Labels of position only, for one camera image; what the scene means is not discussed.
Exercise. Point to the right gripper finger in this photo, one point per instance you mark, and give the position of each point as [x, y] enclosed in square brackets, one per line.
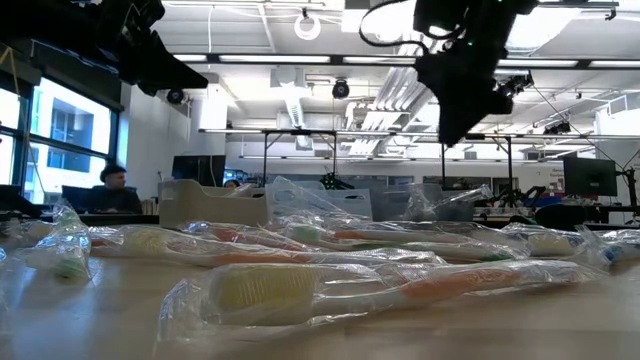
[475, 119]
[452, 125]

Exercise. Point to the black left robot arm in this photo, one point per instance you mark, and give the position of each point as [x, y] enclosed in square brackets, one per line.
[50, 25]

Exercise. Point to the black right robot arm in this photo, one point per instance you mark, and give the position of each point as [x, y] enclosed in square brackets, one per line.
[500, 12]

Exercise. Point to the black background robot arm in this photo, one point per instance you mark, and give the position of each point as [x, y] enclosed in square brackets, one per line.
[334, 181]
[522, 192]

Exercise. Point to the black ceiling spotlight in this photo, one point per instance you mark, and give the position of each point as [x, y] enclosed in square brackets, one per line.
[175, 95]
[341, 89]

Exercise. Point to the black monitor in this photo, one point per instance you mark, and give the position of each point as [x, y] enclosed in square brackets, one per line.
[590, 176]
[198, 170]

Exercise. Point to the large window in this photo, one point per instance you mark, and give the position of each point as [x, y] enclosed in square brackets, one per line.
[70, 145]

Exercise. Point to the grey translucent plastic bin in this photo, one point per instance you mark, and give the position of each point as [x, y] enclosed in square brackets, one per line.
[395, 202]

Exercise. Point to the long ceiling light strip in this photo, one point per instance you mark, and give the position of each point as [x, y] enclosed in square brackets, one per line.
[275, 58]

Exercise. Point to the seated person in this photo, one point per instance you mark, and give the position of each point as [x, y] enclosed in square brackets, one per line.
[114, 192]

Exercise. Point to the white plastic bin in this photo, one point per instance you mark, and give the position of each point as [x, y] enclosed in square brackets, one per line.
[200, 202]

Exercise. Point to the black chair back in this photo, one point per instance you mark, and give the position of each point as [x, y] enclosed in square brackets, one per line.
[560, 215]

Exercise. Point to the dark desk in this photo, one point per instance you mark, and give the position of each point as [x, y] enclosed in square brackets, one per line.
[150, 218]

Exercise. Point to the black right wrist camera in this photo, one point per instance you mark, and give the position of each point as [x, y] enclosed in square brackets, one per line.
[440, 15]

